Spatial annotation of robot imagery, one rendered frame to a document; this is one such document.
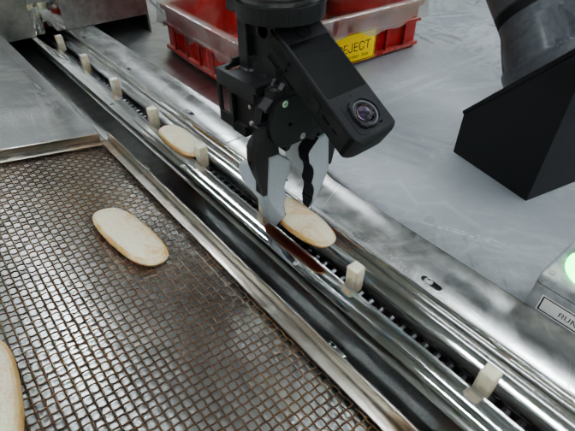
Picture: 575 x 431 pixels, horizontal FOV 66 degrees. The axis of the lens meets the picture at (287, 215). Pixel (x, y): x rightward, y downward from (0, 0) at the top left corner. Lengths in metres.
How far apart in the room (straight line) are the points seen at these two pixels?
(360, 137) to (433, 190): 0.30
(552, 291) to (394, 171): 0.29
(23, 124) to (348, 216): 0.43
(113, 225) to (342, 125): 0.23
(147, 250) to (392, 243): 0.24
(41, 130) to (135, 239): 0.28
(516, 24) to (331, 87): 0.38
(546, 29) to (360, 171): 0.28
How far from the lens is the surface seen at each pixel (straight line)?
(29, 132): 0.65
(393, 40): 1.05
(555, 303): 0.44
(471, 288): 0.44
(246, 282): 0.38
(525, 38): 0.66
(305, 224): 0.45
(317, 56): 0.36
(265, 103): 0.37
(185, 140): 0.63
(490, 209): 0.61
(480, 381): 0.39
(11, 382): 0.33
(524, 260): 0.56
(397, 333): 0.41
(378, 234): 0.47
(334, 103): 0.34
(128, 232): 0.42
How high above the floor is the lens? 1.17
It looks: 40 degrees down
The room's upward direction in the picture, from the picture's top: straight up
